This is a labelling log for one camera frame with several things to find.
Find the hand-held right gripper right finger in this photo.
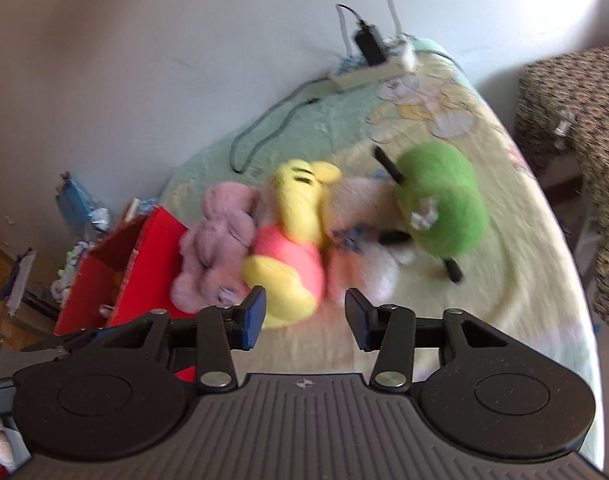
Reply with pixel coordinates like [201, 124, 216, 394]
[344, 287, 515, 392]

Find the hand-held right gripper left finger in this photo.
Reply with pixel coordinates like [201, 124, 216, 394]
[92, 285, 268, 392]

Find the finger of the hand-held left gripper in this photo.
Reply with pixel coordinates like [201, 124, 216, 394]
[22, 327, 106, 353]

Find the white rabbit plush toy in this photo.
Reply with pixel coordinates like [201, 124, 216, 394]
[324, 172, 417, 308]

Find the yellow bear plush toy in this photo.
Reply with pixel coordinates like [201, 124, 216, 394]
[242, 159, 342, 330]

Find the pink plush toy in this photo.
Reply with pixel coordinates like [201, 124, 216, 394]
[170, 180, 258, 313]

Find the red cardboard box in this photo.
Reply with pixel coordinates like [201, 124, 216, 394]
[53, 205, 200, 385]

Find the green plush toy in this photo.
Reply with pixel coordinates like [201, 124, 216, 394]
[374, 141, 490, 283]

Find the blue plastic bag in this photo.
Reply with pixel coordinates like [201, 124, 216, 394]
[57, 172, 110, 231]

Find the white power strip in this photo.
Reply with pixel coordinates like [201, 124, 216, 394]
[331, 50, 417, 93]

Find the black charger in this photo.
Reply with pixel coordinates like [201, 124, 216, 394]
[354, 22, 387, 66]

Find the brown patterned cloth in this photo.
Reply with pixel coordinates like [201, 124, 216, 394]
[514, 45, 609, 326]

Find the black charger cable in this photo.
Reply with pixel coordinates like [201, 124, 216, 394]
[229, 4, 367, 173]

